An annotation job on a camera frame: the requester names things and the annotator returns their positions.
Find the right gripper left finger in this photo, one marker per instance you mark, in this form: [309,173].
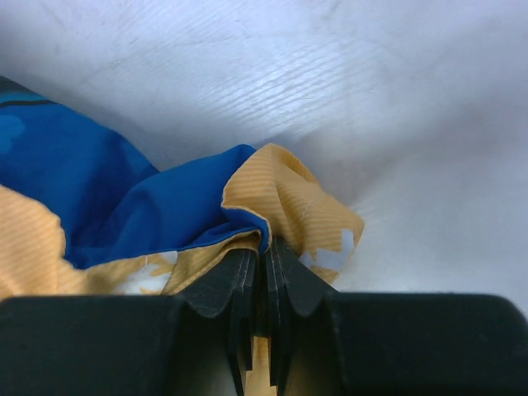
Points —
[196,342]

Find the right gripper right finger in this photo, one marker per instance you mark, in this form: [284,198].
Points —
[326,342]

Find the blue and yellow pillowcase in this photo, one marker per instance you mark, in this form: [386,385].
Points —
[83,212]

